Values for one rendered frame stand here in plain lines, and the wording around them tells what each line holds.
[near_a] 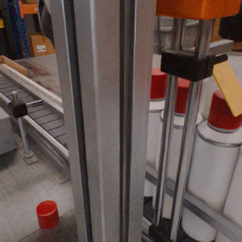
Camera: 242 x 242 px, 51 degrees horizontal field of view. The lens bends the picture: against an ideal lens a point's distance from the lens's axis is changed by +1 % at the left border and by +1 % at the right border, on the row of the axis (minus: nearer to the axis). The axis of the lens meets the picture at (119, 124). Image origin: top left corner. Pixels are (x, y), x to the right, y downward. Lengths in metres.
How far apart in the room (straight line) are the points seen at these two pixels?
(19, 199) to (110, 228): 0.33
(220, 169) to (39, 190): 0.35
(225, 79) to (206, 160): 0.09
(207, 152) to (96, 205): 0.14
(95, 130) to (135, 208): 0.09
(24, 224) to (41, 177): 0.11
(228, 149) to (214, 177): 0.04
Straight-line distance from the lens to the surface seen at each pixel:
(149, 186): 0.41
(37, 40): 4.03
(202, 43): 0.19
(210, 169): 0.30
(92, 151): 0.17
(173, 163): 0.33
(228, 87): 0.26
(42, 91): 0.76
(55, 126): 0.63
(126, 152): 0.19
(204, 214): 0.32
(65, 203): 0.50
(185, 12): 0.18
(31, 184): 0.55
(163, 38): 2.70
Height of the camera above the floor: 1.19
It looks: 30 degrees down
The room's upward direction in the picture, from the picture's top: straight up
